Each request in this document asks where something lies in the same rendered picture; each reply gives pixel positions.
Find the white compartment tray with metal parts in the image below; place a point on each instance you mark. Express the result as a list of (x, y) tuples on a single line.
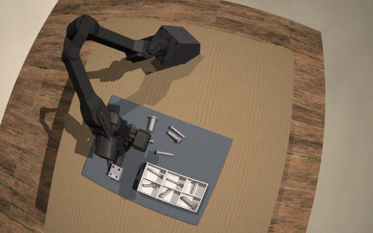
[(176, 195)]

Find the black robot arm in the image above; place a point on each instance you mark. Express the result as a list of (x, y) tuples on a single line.
[(93, 110)]

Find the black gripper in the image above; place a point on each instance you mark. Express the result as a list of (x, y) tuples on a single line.
[(138, 139)]

